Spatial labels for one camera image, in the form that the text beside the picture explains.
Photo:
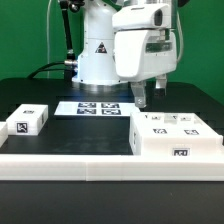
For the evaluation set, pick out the white marker base plate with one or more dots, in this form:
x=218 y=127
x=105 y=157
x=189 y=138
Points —
x=106 y=109

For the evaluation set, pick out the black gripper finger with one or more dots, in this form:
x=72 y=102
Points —
x=139 y=92
x=160 y=87

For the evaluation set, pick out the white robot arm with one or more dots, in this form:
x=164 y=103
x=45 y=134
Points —
x=96 y=63

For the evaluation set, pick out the white cabinet body box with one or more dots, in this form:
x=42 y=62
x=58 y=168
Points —
x=175 y=143

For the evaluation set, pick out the black camera stand pole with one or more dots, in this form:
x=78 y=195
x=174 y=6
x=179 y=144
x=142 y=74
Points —
x=70 y=62

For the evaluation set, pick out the white cabinet door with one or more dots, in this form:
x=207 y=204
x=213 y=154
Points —
x=151 y=123
x=190 y=124

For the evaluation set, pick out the white U-shaped fence frame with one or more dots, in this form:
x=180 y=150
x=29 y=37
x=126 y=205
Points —
x=111 y=168

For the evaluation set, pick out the white cabinet top block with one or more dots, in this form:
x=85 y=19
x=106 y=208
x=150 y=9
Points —
x=27 y=119

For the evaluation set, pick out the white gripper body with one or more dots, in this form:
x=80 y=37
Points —
x=133 y=63

